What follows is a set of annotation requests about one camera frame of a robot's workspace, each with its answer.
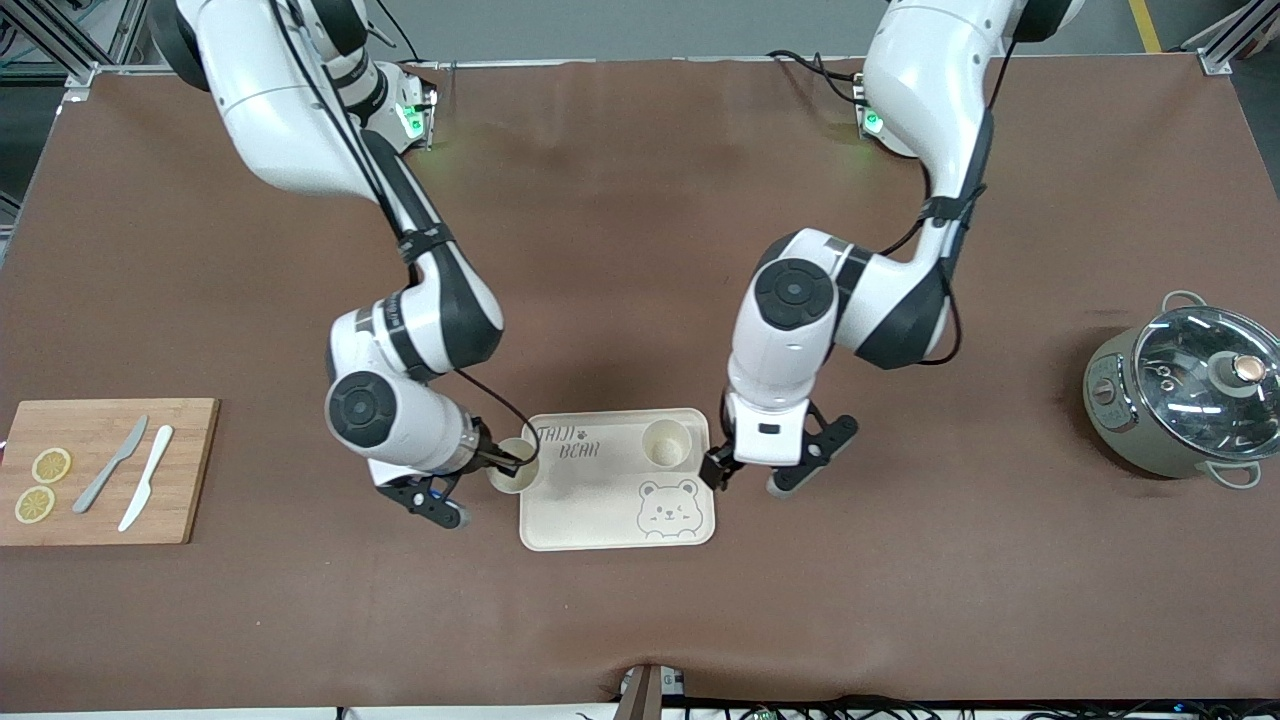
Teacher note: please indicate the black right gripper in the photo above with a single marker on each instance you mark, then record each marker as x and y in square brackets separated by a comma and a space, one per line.
[489, 451]

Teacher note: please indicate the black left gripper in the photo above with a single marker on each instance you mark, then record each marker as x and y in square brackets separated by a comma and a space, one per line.
[713, 469]

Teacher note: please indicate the white plastic cup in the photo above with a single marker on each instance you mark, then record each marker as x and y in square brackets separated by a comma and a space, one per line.
[667, 445]
[512, 482]

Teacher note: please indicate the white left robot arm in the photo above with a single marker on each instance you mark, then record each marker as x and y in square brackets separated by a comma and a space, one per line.
[930, 80]

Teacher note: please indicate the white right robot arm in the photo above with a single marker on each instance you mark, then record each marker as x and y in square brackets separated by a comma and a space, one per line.
[280, 100]

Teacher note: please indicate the cream bear print tray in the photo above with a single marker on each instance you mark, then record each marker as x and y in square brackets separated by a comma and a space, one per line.
[600, 520]

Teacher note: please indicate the brown table cover cloth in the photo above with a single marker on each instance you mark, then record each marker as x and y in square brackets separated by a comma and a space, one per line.
[640, 250]

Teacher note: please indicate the bamboo cutting board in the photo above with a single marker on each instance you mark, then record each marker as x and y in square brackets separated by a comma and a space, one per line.
[185, 500]

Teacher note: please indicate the white plastic knife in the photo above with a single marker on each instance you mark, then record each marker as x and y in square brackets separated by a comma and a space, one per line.
[148, 475]

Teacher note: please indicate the grey plastic knife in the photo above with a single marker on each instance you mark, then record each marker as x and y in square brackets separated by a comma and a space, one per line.
[110, 465]

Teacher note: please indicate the yellow lemon slice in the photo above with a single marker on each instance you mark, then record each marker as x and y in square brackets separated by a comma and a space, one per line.
[51, 465]
[34, 505]

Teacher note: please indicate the grey cooking pot glass lid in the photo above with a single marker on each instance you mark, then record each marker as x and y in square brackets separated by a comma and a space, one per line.
[1180, 400]

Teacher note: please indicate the table edge mount bracket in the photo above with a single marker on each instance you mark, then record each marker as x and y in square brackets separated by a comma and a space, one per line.
[645, 695]

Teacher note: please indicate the aluminium frame profile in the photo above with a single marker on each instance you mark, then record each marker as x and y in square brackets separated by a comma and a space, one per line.
[1215, 62]
[80, 75]

